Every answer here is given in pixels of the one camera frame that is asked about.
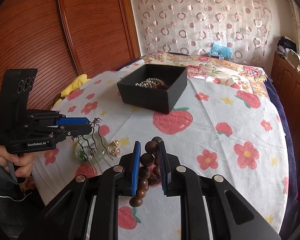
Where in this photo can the blue bubble wrap bag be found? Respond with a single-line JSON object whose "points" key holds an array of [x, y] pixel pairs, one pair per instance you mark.
{"points": [[218, 50]]}

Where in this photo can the black jewelry box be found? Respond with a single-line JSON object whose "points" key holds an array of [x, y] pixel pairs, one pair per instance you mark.
{"points": [[154, 87]]}

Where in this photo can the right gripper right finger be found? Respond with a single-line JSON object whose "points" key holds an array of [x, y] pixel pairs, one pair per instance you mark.
{"points": [[210, 208]]}

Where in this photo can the left hand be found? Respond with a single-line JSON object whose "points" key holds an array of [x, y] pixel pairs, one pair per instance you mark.
{"points": [[25, 162]]}

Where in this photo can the pile of dark clothes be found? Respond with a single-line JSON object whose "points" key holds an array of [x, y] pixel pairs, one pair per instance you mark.
{"points": [[284, 46]]}

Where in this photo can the long wooden cabinet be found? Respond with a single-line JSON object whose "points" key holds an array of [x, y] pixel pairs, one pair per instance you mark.
{"points": [[286, 80]]}

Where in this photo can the dark left sleeve forearm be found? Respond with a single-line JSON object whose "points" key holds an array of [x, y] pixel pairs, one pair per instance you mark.
{"points": [[19, 208]]}

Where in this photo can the gold pearl brooch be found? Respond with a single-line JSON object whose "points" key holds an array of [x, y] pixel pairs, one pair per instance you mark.
{"points": [[114, 148]]}

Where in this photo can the wooden wardrobe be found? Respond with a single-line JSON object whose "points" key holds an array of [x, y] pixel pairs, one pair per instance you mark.
{"points": [[63, 39]]}

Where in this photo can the strawberry flower bed sheet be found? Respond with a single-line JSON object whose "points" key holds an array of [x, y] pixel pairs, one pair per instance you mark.
{"points": [[213, 129]]}

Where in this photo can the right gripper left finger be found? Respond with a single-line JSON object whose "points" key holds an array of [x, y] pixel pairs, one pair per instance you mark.
{"points": [[87, 208]]}

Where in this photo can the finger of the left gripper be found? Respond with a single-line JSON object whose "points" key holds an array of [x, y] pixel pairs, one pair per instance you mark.
{"points": [[72, 121], [77, 129]]}

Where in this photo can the pink circle pattern curtain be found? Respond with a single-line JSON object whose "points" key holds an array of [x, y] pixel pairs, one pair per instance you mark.
{"points": [[197, 27]]}

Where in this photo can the yellow pikachu plush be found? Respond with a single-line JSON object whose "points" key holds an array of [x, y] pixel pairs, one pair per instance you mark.
{"points": [[76, 83]]}

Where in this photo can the pale green jade bangle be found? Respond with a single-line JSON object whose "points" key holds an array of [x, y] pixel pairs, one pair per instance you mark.
{"points": [[90, 149]]}

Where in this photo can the floral quilt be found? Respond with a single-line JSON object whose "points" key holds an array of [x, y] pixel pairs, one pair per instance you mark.
{"points": [[247, 78]]}

